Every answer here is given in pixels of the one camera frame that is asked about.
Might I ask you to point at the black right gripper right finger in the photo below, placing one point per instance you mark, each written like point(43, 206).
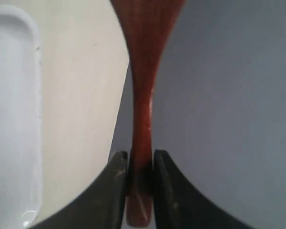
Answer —
point(179, 205)

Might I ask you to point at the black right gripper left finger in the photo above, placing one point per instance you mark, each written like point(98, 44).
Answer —
point(100, 206)

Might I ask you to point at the dark red wooden spoon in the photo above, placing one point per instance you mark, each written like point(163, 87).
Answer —
point(146, 25)

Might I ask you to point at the white plastic tray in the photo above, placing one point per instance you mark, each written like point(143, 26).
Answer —
point(20, 119)

